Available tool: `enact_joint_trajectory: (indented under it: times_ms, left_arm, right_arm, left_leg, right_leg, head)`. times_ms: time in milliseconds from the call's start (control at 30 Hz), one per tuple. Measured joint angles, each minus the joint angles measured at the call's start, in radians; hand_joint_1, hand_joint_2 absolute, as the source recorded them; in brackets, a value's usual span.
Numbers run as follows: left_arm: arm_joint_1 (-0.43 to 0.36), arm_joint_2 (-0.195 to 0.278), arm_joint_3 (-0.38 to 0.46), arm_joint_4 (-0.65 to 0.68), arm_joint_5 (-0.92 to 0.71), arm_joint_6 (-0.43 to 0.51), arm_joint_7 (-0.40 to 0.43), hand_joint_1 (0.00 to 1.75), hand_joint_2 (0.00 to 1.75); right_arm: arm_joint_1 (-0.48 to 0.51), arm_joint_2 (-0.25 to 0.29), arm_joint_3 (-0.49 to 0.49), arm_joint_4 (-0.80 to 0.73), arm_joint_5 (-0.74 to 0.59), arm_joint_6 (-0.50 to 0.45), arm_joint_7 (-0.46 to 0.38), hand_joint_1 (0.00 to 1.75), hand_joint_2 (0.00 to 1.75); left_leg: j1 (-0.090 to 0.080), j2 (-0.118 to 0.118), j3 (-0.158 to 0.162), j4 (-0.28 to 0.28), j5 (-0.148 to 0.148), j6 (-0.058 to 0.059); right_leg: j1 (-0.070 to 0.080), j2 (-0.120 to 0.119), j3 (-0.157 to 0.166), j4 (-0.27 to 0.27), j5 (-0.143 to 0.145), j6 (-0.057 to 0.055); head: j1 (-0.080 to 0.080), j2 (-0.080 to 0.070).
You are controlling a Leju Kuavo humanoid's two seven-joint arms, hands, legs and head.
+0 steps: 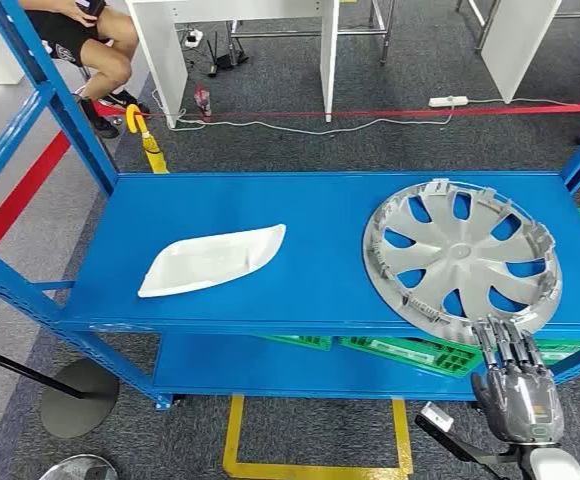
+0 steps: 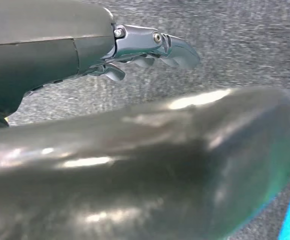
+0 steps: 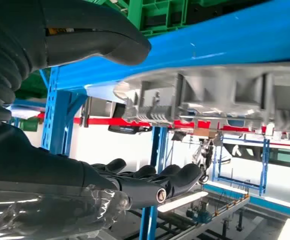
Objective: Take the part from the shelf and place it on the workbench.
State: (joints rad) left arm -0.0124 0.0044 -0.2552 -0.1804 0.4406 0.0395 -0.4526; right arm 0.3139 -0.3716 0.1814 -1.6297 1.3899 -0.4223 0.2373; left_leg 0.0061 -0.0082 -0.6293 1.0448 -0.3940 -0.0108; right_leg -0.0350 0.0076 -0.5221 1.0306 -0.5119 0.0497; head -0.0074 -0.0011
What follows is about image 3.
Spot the green plastic crate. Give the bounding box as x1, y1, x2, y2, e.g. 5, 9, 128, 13
83, 0, 236, 37
14, 67, 51, 100

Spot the red barrier belt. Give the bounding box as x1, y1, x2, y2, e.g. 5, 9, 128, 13
36, 111, 290, 137

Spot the blue metal shelf rack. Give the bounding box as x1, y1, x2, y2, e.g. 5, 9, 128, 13
211, 134, 271, 197
39, 0, 290, 240

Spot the grey ceiling cable rail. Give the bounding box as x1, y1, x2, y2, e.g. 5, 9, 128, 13
159, 194, 251, 240

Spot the white ceiling light strip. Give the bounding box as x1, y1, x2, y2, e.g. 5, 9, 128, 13
157, 191, 209, 214
277, 218, 290, 240

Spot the blue overhead band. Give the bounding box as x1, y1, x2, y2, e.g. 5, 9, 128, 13
203, 183, 290, 221

